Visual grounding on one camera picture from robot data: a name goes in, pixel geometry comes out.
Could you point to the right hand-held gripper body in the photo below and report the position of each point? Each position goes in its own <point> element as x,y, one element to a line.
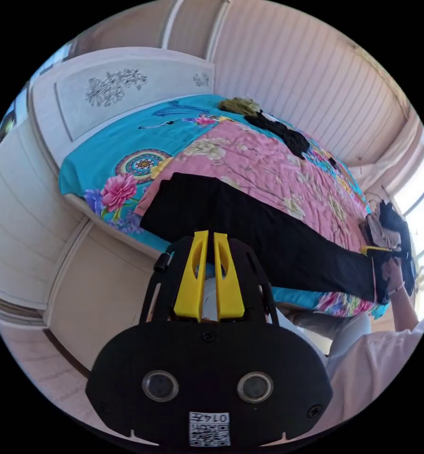
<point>398,223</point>

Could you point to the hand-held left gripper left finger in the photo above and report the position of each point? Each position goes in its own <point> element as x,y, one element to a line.
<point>189,283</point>

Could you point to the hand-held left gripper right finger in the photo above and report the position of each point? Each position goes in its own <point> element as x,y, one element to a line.
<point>229,291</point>

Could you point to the black long pants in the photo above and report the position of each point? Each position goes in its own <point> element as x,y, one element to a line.
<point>268,230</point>

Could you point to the person's right forearm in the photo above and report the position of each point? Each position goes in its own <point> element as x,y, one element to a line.
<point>405,308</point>

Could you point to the person's right hand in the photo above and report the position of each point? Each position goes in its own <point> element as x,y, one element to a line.
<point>393,275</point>

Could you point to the window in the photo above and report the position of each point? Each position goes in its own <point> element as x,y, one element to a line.
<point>419,198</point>

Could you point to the person's body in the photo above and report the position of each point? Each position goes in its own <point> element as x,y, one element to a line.
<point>368,369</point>

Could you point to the bed with floral quilt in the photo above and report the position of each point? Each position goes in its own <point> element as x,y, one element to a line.
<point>254,159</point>

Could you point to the pile of clothes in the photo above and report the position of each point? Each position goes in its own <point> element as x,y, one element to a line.
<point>286,131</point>

